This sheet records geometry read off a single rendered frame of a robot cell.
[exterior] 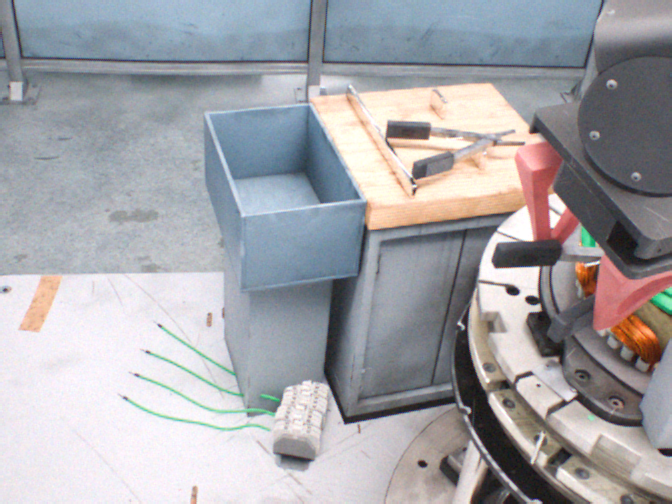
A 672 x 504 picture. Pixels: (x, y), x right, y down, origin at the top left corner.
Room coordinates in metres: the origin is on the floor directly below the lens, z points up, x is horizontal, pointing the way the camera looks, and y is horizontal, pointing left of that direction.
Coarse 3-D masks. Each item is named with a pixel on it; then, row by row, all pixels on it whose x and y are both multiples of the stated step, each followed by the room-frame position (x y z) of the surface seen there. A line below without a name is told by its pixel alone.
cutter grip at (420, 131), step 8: (392, 128) 0.66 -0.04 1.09; (400, 128) 0.66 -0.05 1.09; (408, 128) 0.66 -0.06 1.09; (416, 128) 0.66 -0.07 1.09; (424, 128) 0.66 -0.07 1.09; (392, 136) 0.66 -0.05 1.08; (400, 136) 0.66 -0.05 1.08; (408, 136) 0.66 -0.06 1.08; (416, 136) 0.66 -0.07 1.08; (424, 136) 0.66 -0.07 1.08
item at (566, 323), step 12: (588, 300) 0.35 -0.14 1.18; (564, 312) 0.34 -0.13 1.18; (576, 312) 0.34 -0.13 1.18; (588, 312) 0.34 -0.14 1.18; (552, 324) 0.34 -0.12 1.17; (564, 324) 0.33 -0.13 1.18; (576, 324) 0.34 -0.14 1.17; (588, 324) 0.35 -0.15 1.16; (552, 336) 0.33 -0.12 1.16; (564, 336) 0.33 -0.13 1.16
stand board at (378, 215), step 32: (384, 96) 0.76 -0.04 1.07; (416, 96) 0.77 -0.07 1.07; (448, 96) 0.78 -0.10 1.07; (480, 96) 0.78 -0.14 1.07; (352, 128) 0.70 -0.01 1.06; (384, 128) 0.70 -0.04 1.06; (448, 128) 0.71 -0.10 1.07; (480, 128) 0.72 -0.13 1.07; (512, 128) 0.73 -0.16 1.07; (352, 160) 0.64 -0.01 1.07; (384, 160) 0.65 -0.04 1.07; (512, 160) 0.67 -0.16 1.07; (384, 192) 0.60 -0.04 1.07; (416, 192) 0.60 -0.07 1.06; (448, 192) 0.60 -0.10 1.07; (480, 192) 0.61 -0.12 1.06; (512, 192) 0.62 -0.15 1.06; (384, 224) 0.57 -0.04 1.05
